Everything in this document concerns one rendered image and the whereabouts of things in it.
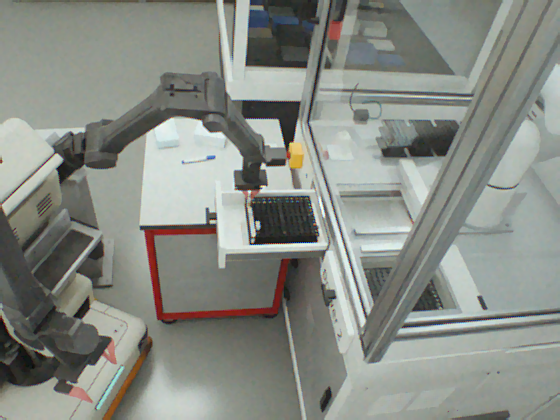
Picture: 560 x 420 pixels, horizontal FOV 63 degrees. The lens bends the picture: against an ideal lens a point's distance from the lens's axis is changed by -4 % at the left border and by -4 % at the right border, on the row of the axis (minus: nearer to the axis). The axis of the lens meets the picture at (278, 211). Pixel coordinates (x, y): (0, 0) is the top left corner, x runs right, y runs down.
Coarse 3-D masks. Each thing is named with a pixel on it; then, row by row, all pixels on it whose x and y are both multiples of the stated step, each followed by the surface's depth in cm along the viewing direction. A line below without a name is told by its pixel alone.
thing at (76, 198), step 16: (64, 128) 193; (80, 128) 194; (64, 192) 188; (80, 192) 192; (64, 208) 194; (80, 208) 196; (96, 224) 227; (112, 240) 249; (112, 256) 242; (80, 272) 227; (96, 272) 229; (112, 272) 235
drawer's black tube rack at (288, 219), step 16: (256, 208) 155; (272, 208) 160; (288, 208) 161; (304, 208) 158; (272, 224) 151; (288, 224) 152; (304, 224) 153; (256, 240) 150; (272, 240) 150; (288, 240) 152; (304, 240) 152
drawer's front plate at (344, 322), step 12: (324, 264) 145; (324, 276) 145; (336, 276) 136; (336, 288) 134; (336, 300) 134; (336, 312) 134; (348, 312) 128; (336, 324) 134; (348, 324) 126; (336, 336) 134; (348, 336) 124
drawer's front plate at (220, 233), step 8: (216, 184) 157; (216, 192) 154; (216, 200) 152; (216, 208) 151; (216, 232) 155; (224, 232) 143; (224, 240) 141; (224, 248) 139; (224, 256) 142; (224, 264) 145
